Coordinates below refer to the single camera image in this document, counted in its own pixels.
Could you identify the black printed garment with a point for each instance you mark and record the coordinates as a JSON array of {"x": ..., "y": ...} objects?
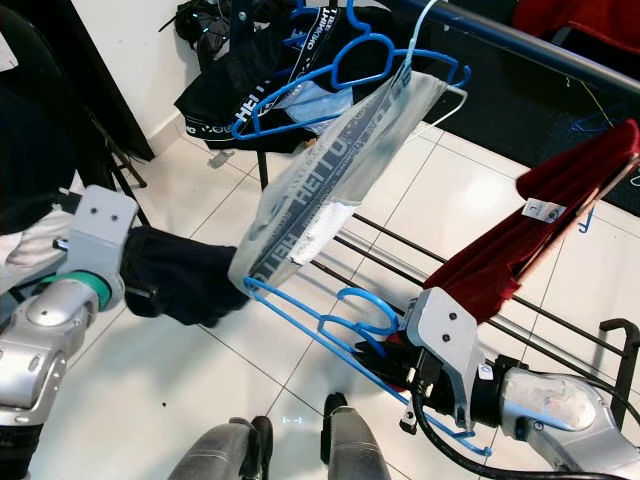
[{"x": 230, "y": 95}]

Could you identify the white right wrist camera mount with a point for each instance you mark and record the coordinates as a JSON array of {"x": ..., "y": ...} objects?
[{"x": 445, "y": 330}]

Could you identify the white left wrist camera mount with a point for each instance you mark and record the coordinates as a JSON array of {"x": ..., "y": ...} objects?
[{"x": 105, "y": 230}]

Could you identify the blue plastic hanger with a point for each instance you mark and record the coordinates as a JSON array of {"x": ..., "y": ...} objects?
[
  {"x": 370, "y": 38},
  {"x": 360, "y": 292}
]

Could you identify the navy blue garment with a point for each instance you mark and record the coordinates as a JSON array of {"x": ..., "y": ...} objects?
[{"x": 180, "y": 280}]

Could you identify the small grey floor clip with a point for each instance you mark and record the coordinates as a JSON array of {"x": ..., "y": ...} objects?
[{"x": 218, "y": 157}]

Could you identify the black metal clothes rack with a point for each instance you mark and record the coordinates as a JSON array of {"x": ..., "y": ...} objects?
[{"x": 510, "y": 45}]

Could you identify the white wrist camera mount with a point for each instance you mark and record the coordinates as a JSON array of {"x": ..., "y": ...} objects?
[
  {"x": 105, "y": 230},
  {"x": 445, "y": 330}
]

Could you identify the grey printed garment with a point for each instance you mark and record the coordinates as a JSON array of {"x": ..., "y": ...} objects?
[{"x": 345, "y": 190}]

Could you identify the person in black shirt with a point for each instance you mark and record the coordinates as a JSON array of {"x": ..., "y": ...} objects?
[{"x": 40, "y": 150}]

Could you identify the grey right robot leg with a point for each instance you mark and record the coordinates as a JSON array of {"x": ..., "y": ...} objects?
[{"x": 360, "y": 450}]

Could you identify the dark red garment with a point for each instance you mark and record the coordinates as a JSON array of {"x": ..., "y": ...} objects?
[{"x": 540, "y": 230}]

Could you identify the light blue cloth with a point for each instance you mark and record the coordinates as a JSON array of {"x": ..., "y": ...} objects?
[{"x": 310, "y": 102}]

